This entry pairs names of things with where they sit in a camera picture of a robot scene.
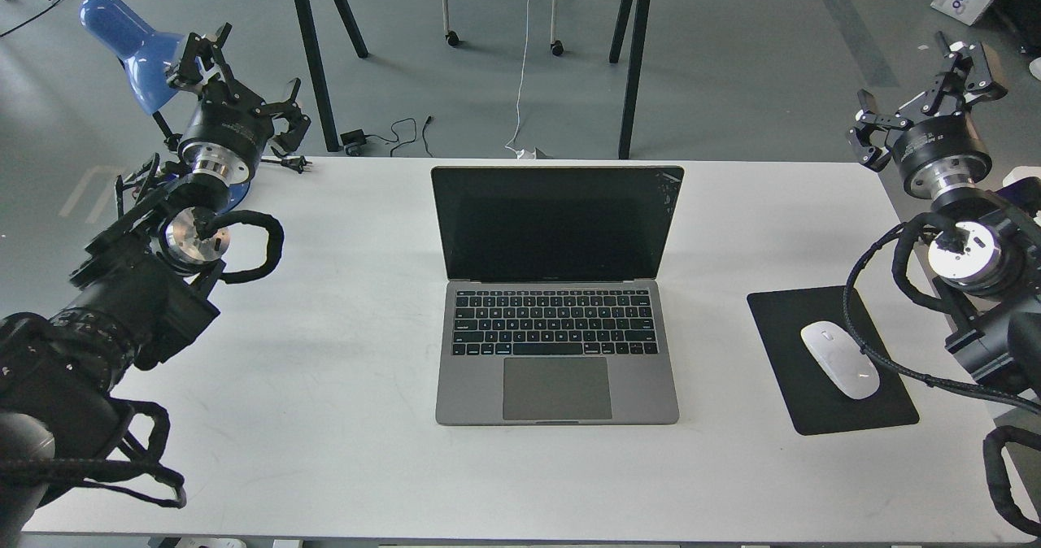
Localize white charging cable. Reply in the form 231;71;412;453
504;0;539;160

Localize black mouse pad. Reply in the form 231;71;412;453
747;285;921;435

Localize white side table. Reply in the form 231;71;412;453
1001;166;1041;186

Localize white rolling cart legs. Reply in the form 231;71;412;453
440;0;565;58

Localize grey laptop computer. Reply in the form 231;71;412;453
431;163;685;426

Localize black power plug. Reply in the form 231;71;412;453
260;155;315;174

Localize blue desk lamp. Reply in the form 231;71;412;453
79;0;253;211

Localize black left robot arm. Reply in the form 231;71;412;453
1;24;310;547

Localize white computer mouse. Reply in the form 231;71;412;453
799;320;881;400

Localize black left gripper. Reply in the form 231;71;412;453
166;23;311;185

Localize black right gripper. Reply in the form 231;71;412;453
847;32;1008;200

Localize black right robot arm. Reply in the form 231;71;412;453
841;33;1040;414

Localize black power adapter cable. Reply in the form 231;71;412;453
339;115;435;159

